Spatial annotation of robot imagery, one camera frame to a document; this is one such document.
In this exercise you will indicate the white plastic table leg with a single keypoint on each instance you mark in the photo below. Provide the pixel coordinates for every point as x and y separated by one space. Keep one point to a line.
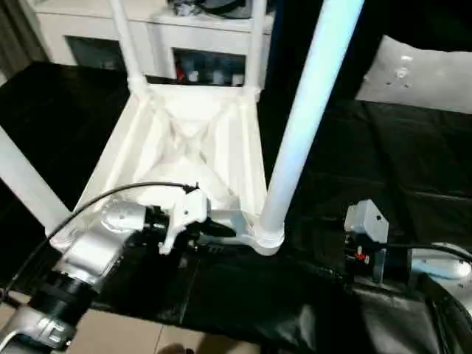
127 44
313 92
258 44
22 173

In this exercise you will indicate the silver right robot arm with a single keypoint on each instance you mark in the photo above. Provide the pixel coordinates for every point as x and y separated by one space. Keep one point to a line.
442 265

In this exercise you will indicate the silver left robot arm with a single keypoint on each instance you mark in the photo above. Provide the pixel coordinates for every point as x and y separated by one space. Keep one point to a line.
92 250

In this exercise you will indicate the dark left robot foot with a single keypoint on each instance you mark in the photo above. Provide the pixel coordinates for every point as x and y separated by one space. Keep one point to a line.
173 348

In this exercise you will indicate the white plastic bottle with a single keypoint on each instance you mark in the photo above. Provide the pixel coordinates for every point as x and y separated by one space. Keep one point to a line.
192 75
236 78

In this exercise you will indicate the red bottle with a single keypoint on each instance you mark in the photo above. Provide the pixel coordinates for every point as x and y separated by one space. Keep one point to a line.
180 70

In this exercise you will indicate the white curved plastic panel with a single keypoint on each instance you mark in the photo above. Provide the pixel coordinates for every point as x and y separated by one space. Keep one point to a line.
424 81

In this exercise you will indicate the grey rounded device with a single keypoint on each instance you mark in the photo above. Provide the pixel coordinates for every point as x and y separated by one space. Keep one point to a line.
225 6

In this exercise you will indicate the black tangled clutter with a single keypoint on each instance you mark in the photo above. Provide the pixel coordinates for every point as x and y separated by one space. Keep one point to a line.
184 6

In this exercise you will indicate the white glass-door cabinet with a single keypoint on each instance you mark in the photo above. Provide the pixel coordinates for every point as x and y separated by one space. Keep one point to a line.
92 22

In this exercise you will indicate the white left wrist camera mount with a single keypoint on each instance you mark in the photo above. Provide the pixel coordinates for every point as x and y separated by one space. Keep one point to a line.
191 210

